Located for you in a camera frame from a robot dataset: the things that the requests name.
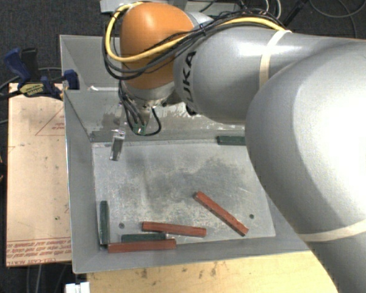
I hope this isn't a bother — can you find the dark green flat block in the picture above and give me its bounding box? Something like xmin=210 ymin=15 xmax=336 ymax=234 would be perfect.
xmin=121 ymin=232 xmax=167 ymax=244
xmin=216 ymin=135 xmax=246 ymax=147
xmin=99 ymin=200 xmax=111 ymax=246

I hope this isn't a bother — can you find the red-brown flat block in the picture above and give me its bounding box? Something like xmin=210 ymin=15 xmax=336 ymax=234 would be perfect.
xmin=192 ymin=190 xmax=249 ymax=237
xmin=142 ymin=221 xmax=207 ymax=238
xmin=107 ymin=238 xmax=178 ymax=254

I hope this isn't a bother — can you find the brown cardboard board red print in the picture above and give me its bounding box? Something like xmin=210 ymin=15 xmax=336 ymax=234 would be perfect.
xmin=5 ymin=82 xmax=73 ymax=268

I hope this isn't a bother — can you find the grey metal bin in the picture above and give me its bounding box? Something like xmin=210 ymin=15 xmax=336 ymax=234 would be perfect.
xmin=59 ymin=34 xmax=312 ymax=275

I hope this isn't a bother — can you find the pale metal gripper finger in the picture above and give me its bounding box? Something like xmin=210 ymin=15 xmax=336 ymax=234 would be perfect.
xmin=109 ymin=129 xmax=126 ymax=162
xmin=116 ymin=102 xmax=125 ymax=129

